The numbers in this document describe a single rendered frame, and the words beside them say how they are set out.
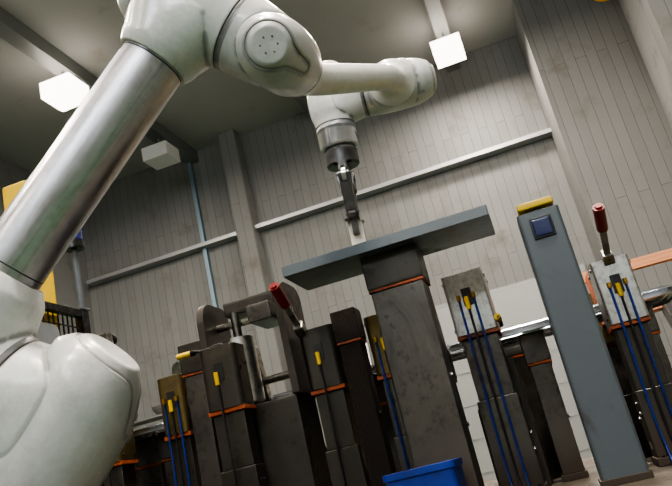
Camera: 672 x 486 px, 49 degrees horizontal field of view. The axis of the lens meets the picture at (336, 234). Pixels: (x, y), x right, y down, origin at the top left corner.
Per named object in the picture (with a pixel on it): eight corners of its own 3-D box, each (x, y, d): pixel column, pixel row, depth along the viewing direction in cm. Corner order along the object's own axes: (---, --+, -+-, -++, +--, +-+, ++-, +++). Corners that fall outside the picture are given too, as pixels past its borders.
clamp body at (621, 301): (695, 457, 130) (624, 262, 141) (708, 460, 119) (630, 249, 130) (653, 467, 131) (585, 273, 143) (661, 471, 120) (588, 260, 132)
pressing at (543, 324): (666, 306, 159) (663, 299, 160) (682, 288, 139) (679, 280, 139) (107, 455, 188) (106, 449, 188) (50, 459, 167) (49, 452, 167)
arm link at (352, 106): (308, 124, 164) (366, 109, 162) (296, 61, 167) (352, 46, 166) (318, 140, 174) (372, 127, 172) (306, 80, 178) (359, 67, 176)
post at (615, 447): (648, 474, 116) (559, 215, 129) (654, 477, 108) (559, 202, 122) (599, 485, 117) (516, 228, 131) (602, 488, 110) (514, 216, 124)
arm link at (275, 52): (340, 46, 121) (269, 7, 123) (324, 20, 103) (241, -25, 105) (301, 117, 123) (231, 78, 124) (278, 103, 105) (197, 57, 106)
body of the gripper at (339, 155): (354, 140, 162) (362, 180, 160) (358, 153, 170) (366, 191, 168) (321, 148, 163) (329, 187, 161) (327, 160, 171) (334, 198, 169)
